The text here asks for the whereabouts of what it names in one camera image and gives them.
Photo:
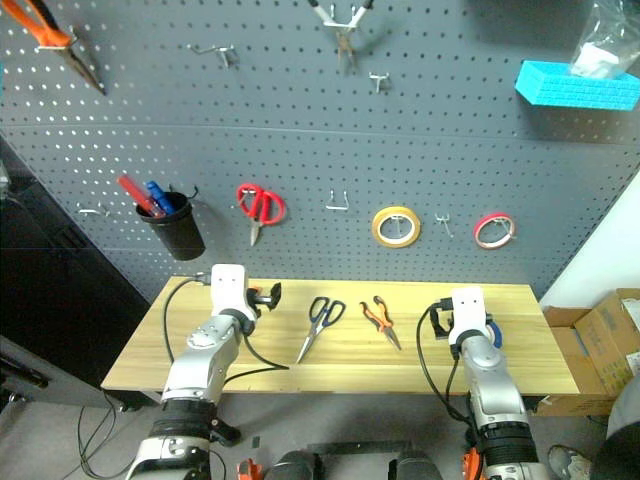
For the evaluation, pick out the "dark rounded shape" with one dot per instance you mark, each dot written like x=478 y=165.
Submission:
x=414 y=466
x=292 y=466

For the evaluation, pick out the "black cabinet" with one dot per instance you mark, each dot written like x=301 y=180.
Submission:
x=50 y=300

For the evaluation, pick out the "red pen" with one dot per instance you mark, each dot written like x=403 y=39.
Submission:
x=137 y=195

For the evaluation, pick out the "worn shoe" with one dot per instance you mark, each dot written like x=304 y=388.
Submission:
x=567 y=462

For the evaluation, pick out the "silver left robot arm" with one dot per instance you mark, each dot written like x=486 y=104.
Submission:
x=200 y=360

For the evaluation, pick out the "yellow tape roll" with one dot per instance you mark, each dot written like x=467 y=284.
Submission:
x=396 y=227

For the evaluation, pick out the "grey metal pegboard wall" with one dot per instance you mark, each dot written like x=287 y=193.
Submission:
x=320 y=140

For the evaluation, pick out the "small orange black pliers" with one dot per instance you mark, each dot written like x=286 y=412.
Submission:
x=381 y=324

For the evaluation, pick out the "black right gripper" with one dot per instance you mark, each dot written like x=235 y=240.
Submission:
x=446 y=320

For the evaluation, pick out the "metal pegboard hook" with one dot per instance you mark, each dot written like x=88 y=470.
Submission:
x=95 y=211
x=220 y=51
x=378 y=80
x=337 y=205
x=444 y=222

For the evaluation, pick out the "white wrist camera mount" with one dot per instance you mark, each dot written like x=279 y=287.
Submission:
x=227 y=287
x=469 y=312

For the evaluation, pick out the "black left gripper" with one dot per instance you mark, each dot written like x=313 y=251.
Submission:
x=261 y=299

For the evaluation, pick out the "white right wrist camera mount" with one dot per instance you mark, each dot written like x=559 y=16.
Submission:
x=469 y=312

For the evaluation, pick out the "blue tape roll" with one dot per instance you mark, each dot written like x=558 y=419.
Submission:
x=496 y=335

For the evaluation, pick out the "blue pen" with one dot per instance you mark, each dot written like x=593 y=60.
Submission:
x=159 y=197

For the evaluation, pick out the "clear plastic bag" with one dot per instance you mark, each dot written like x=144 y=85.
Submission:
x=602 y=45

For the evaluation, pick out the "large orange long-nose pliers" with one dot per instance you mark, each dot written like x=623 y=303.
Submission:
x=47 y=32

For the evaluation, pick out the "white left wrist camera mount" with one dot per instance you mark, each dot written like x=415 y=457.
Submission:
x=227 y=287

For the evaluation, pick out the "blue plastic bin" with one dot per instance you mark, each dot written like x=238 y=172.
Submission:
x=575 y=87

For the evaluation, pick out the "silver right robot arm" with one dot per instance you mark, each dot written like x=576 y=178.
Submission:
x=492 y=385

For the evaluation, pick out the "black pen cup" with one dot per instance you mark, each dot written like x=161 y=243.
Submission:
x=175 y=232

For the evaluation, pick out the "large dark rounded object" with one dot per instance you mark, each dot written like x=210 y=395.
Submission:
x=622 y=435

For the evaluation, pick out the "cardboard box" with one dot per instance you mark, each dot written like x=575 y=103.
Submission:
x=595 y=340

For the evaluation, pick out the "red tape roll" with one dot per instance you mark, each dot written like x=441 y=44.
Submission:
x=494 y=231

